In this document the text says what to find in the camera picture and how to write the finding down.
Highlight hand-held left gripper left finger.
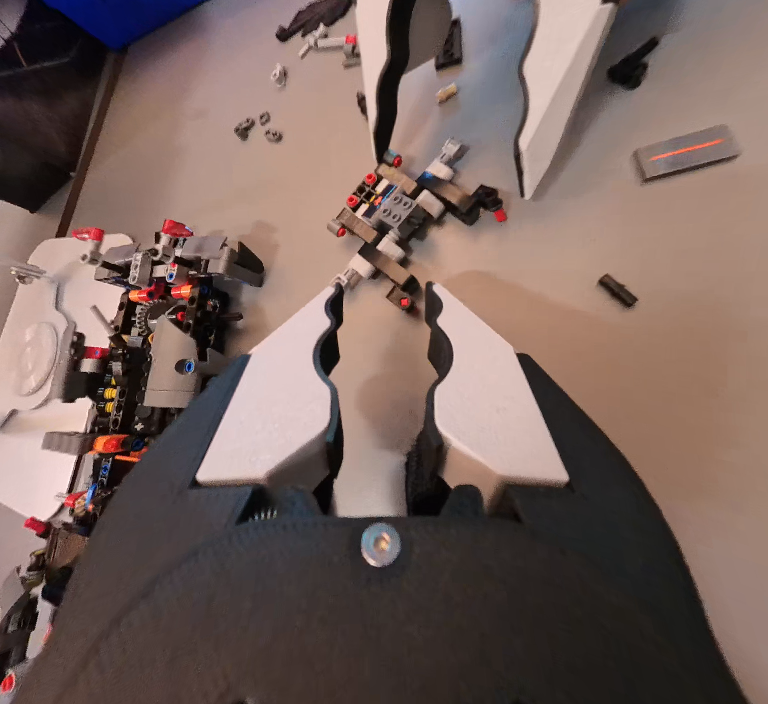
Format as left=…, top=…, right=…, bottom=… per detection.
left=194, top=284, right=346, bottom=516

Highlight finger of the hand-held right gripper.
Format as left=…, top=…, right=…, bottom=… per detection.
left=515, top=0, right=619, bottom=201
left=348, top=0, right=464, bottom=162

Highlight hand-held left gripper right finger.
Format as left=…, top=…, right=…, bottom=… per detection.
left=405, top=281, right=571, bottom=517

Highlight black lego panel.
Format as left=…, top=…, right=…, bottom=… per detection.
left=276, top=0, right=354, bottom=43

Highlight lego car chassis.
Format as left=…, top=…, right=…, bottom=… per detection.
left=0, top=219, right=265, bottom=675

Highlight black grey lego subassembly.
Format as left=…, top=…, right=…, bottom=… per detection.
left=327, top=138, right=508, bottom=313

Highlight scattered lego pieces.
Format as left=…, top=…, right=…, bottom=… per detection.
left=270, top=0, right=361, bottom=86

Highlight black lego plate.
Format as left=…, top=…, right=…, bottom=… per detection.
left=435, top=18, right=464, bottom=71

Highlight dark lego tile red stripe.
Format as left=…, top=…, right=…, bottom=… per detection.
left=633, top=124, right=742, bottom=183

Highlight black lego pin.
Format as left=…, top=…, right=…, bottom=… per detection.
left=597, top=273, right=640, bottom=309

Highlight dark lego set box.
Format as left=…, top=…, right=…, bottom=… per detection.
left=0, top=0, right=112, bottom=213

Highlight black connector with axle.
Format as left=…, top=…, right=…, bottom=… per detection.
left=606, top=36, right=661, bottom=89

